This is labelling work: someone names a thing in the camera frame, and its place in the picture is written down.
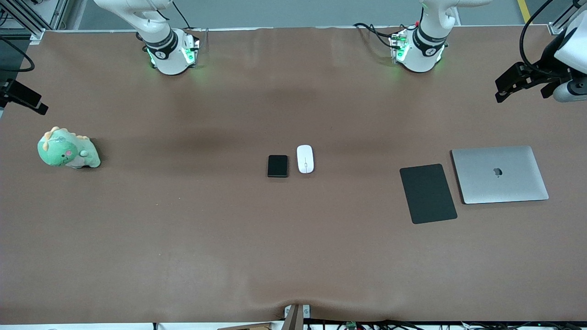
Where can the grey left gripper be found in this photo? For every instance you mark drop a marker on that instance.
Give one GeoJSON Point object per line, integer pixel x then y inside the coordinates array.
{"type": "Point", "coordinates": [544, 67]}

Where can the silver laptop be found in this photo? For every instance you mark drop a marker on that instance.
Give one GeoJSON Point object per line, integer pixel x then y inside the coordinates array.
{"type": "Point", "coordinates": [500, 188]}

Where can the black phone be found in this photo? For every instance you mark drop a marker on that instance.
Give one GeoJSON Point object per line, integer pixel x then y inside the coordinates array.
{"type": "Point", "coordinates": [278, 166]}

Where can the green dinosaur plush toy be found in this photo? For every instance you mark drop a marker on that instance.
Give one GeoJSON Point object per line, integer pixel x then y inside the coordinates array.
{"type": "Point", "coordinates": [59, 151]}

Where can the white computer mouse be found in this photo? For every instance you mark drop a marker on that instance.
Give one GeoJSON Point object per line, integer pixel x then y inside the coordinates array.
{"type": "Point", "coordinates": [305, 160]}

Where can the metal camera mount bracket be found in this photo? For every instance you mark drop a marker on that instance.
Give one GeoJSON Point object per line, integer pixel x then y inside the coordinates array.
{"type": "Point", "coordinates": [293, 318]}

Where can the black mouse pad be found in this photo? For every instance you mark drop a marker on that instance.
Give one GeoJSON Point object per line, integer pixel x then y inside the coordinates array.
{"type": "Point", "coordinates": [428, 195]}

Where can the aluminium frame post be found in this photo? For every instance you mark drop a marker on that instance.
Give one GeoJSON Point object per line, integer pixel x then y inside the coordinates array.
{"type": "Point", "coordinates": [57, 13]}
{"type": "Point", "coordinates": [557, 28]}

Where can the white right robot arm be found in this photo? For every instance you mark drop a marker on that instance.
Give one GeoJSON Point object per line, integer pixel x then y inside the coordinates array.
{"type": "Point", "coordinates": [167, 59]}

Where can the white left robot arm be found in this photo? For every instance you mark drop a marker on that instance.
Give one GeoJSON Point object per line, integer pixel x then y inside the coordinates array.
{"type": "Point", "coordinates": [419, 50]}

